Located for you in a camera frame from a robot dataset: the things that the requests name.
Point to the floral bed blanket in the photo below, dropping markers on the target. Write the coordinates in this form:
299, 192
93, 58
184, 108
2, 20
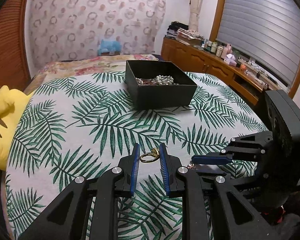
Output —
100, 64

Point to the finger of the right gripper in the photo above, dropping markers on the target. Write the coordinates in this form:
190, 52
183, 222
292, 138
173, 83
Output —
245, 148
215, 171

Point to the blue plush toy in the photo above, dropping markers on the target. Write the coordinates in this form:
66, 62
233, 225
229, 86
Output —
109, 47

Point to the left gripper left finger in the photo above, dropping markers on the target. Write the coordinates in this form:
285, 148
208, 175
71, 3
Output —
87, 208

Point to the wooden sideboard cabinet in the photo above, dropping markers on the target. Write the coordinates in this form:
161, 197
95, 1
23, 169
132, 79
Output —
190, 59

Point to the grey window roller blind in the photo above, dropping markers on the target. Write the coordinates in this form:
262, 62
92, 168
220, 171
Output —
267, 30

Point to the black jewelry box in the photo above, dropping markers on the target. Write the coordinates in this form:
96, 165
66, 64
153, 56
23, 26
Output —
158, 84

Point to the circle pattern curtain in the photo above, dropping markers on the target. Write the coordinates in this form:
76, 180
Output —
62, 30

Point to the gold flower pendant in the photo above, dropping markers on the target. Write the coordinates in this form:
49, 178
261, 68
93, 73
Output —
190, 166

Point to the palm leaf print cloth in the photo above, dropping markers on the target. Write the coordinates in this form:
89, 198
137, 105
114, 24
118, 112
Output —
82, 126

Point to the brown louvered wardrobe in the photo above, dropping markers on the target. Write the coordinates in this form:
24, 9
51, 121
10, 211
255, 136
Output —
14, 70

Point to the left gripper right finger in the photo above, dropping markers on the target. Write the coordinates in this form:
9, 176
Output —
213, 203

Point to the stack of folded clothes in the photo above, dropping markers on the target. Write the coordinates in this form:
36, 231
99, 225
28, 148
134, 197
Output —
181, 32

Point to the yellow plush toy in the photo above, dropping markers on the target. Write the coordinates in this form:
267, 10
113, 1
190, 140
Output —
12, 105

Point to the pink bottle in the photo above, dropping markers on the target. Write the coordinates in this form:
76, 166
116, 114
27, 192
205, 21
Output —
226, 50

